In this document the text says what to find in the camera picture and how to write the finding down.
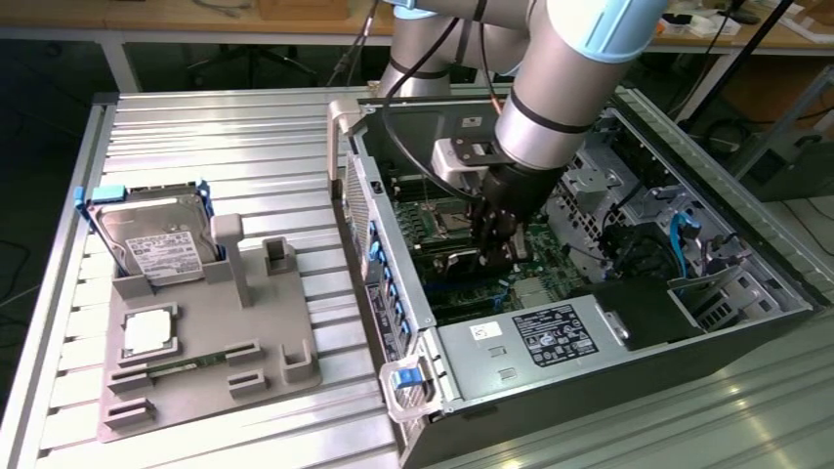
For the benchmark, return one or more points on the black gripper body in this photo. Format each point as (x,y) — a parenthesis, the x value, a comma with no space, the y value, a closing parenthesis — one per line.
(521,190)

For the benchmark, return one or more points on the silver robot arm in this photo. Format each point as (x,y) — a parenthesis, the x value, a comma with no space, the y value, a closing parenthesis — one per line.
(561,73)

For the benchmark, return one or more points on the CPU socket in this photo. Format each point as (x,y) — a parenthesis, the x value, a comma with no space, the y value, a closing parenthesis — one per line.
(446,215)

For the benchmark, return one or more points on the green motherboard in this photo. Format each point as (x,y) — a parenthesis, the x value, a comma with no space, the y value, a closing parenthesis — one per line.
(548,264)

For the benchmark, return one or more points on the metal disk bay cage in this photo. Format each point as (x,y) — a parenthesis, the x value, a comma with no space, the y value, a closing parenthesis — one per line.
(590,190)

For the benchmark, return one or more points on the silver finned heatsink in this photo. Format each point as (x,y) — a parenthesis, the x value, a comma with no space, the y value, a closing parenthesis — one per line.
(528,293)

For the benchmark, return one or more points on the thin locking lever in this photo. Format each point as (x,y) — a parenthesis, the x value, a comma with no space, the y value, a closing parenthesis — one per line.
(428,185)

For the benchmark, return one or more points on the long black expansion slot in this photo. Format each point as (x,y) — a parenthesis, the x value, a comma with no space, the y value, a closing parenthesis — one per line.
(466,309)

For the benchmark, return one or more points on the blue card retention clip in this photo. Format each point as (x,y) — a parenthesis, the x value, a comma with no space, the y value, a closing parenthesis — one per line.
(385,273)
(392,293)
(405,332)
(378,254)
(398,312)

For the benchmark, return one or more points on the grey power supply unit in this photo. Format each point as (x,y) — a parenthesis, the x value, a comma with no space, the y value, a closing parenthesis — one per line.
(482,361)

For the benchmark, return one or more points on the blue case latch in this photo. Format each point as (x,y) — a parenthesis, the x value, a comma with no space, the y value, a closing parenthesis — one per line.
(408,379)

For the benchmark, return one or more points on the grey cabinet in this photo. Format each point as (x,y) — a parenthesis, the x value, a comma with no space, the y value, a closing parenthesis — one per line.
(801,171)

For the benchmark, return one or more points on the white cardboard box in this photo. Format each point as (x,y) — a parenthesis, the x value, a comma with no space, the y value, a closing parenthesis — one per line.
(701,27)

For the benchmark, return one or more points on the black open PC case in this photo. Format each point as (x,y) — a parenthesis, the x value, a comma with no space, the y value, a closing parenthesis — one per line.
(717,371)

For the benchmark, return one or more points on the black stand pole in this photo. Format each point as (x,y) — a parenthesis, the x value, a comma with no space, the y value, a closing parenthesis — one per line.
(748,46)

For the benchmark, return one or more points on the silver hard disk drive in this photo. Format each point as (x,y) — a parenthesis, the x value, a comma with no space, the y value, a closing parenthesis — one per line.
(150,244)

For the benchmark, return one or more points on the green RAM stick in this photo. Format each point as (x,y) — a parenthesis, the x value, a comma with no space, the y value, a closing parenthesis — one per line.
(189,365)

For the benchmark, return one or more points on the silver CPU chip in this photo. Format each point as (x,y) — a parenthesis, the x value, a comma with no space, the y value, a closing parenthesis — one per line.
(149,329)

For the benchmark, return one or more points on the grey parts rack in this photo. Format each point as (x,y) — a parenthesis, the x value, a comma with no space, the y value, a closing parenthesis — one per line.
(195,405)

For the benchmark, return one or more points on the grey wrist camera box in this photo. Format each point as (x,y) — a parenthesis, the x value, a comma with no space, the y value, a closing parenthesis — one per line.
(450,163)

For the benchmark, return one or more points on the wooden desk white frame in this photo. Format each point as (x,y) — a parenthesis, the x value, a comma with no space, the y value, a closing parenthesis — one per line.
(782,36)
(130,19)

